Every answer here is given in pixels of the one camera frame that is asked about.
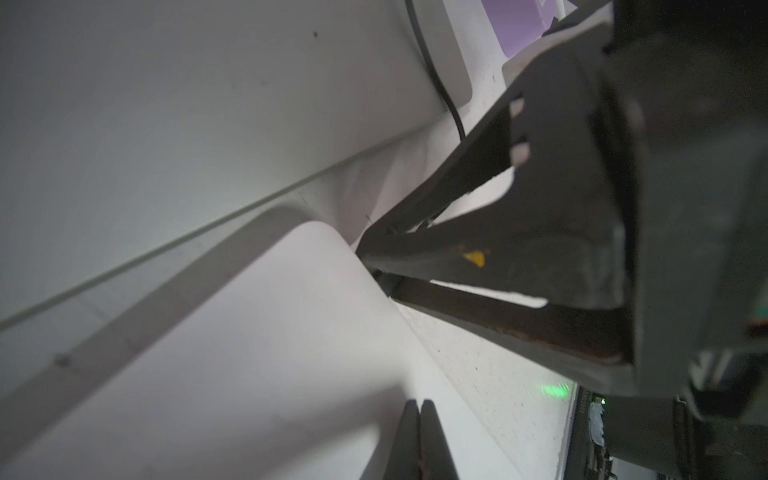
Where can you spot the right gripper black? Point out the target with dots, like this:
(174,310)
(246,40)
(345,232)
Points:
(686,113)

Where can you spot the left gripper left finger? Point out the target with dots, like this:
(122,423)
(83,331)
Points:
(404,462)

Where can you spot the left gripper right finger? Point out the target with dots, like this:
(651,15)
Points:
(436,462)

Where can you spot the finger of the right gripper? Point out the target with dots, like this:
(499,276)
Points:
(599,336)
(528,187)

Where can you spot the yellow charger adapter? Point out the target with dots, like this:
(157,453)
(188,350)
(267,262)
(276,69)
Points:
(476,257)

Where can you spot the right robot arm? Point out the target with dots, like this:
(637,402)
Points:
(714,428)

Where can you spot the white closed laptop front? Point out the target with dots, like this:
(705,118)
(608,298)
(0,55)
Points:
(298,368)

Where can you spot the purple power strip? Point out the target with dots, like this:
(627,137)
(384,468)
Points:
(517,23)

